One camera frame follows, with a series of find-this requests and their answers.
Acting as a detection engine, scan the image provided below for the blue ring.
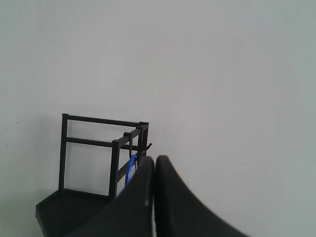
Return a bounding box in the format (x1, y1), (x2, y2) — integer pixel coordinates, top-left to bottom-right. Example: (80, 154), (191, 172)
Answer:
(125, 155), (138, 186)

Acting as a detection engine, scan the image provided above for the black metal corner rack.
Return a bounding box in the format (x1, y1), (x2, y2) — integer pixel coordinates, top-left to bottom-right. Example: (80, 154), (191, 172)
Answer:
(36, 114), (151, 237)

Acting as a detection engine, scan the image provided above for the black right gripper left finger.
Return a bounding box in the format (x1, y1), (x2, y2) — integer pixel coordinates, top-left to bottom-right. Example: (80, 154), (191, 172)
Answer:
(67, 157), (155, 237)

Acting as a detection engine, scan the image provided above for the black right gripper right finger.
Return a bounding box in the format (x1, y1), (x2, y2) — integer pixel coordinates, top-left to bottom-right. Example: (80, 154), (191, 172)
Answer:
(154, 156), (246, 237)

